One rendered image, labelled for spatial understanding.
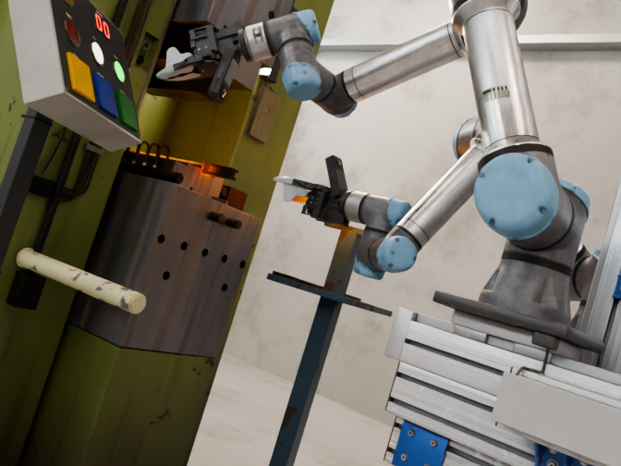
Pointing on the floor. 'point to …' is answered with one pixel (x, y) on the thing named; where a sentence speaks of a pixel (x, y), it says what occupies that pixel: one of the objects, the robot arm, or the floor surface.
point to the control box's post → (20, 175)
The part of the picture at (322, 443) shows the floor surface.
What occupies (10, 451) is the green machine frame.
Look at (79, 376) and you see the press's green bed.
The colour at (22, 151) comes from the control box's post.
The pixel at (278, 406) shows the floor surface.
